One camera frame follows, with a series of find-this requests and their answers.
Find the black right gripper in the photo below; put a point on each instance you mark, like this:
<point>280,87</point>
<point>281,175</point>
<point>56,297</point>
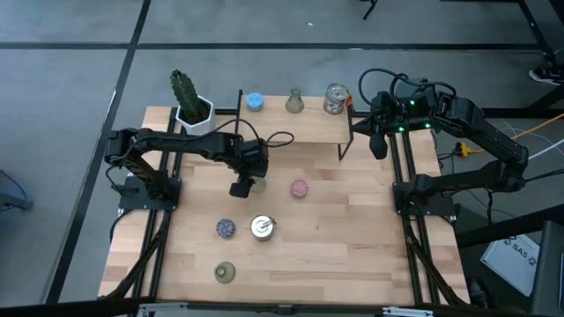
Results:
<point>396,114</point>

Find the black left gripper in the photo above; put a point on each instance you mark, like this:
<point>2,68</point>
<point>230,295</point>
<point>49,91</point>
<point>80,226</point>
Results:
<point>253,156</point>

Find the green glass candlestick holder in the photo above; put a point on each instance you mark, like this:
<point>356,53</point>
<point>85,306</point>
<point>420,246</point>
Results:
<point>294,102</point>
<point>224,272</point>
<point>260,185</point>

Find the metal can picture label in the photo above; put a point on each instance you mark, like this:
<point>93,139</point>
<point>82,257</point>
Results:
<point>336,99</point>

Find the purple floral round tin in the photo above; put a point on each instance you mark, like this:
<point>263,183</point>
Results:
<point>225,228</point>

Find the metal can orange label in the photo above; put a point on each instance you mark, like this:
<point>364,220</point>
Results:
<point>262,227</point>

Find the pink patterned round tin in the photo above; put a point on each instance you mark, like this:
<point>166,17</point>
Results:
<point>299,188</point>

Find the blue patterned round tin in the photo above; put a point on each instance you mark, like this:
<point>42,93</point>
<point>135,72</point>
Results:
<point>254,101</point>

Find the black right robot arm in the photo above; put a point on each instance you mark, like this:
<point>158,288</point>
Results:
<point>484,132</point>

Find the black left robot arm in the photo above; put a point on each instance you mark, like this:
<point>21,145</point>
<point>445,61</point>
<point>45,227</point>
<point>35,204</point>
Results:
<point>176,143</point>

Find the wooden shelf riser black legs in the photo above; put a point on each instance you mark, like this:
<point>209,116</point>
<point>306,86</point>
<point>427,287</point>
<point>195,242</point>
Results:
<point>299,127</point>

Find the white hexagonal planter pot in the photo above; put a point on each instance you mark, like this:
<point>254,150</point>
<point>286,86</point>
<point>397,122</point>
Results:
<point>196,125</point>

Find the green cactus plant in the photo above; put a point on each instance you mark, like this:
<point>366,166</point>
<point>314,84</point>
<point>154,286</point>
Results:
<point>185,94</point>

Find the black desk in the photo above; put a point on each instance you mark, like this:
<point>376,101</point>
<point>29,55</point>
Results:
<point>506,226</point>

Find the white cardboard box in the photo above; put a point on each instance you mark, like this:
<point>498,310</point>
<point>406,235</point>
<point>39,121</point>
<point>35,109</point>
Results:
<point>511,264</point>

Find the grey floor stand base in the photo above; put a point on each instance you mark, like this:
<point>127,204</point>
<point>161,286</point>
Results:
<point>13,202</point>

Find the black aluminium table frame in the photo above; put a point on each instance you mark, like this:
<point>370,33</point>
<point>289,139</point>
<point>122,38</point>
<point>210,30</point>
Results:
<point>393,163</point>

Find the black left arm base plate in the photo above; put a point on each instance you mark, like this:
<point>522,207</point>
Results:
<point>132,200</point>

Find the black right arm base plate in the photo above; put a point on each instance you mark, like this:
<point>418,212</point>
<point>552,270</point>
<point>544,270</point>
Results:
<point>443,207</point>

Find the silver metal bracket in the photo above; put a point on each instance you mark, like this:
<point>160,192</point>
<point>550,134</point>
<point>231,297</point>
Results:
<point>163,308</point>
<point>407,311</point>

